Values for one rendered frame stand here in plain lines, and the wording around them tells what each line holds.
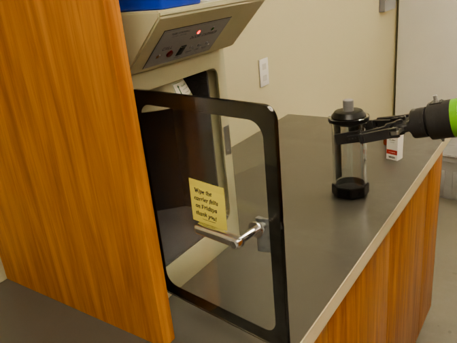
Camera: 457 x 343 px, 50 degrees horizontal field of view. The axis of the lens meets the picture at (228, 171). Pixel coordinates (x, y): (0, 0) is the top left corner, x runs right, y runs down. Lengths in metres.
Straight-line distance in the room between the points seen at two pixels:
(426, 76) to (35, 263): 3.20
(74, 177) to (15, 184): 0.20
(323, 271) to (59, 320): 0.56
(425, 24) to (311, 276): 2.91
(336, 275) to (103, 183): 0.53
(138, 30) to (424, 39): 3.16
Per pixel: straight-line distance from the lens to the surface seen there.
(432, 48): 3.80
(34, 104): 0.90
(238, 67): 1.93
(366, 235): 1.23
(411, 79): 3.87
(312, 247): 1.17
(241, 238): 0.68
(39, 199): 1.00
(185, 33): 0.85
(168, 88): 0.99
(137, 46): 0.79
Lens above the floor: 1.55
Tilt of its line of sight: 22 degrees down
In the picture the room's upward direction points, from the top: 6 degrees counter-clockwise
